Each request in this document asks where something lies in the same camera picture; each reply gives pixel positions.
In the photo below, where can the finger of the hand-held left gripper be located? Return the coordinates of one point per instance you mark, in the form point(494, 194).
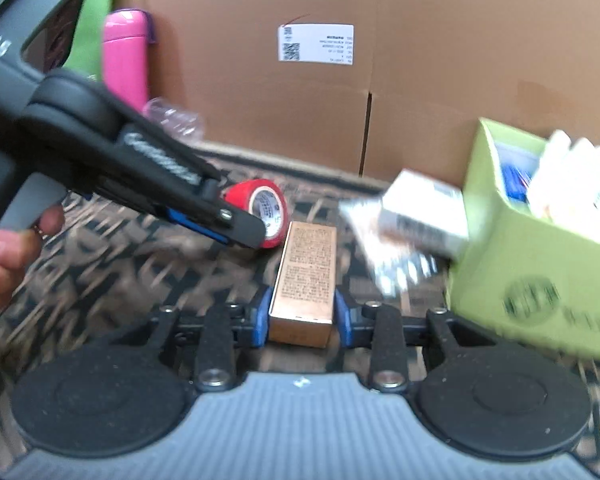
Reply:
point(180, 175)
point(200, 227)

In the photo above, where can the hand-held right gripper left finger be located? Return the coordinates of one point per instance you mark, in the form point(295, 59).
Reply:
point(260, 317)

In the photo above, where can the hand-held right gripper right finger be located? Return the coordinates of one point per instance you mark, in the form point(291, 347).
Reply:
point(342, 321)

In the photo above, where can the copper brown slim box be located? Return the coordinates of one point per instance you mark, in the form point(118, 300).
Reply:
point(305, 280)

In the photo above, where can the red tape roll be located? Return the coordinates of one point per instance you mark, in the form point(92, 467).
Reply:
point(262, 210)

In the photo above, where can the light green cardboard box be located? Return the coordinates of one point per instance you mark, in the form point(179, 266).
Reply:
point(525, 280)

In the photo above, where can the blue snack packet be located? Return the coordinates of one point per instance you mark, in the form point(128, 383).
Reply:
point(517, 172)

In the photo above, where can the person's left hand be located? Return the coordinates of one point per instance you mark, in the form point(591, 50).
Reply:
point(5, 265)

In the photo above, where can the clear plastic bottle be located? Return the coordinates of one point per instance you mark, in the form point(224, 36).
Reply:
point(175, 120)

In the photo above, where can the silver foil packet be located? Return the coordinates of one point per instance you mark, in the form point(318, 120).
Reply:
point(385, 245)

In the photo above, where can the pink thermos bottle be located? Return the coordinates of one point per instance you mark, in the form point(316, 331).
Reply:
point(125, 60)

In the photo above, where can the green tote bag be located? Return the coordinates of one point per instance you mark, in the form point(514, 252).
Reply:
point(92, 25)

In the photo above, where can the small white box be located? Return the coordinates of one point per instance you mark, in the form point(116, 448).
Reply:
point(422, 212)

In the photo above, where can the large brown cardboard box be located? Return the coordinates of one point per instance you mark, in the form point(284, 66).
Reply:
point(380, 60)

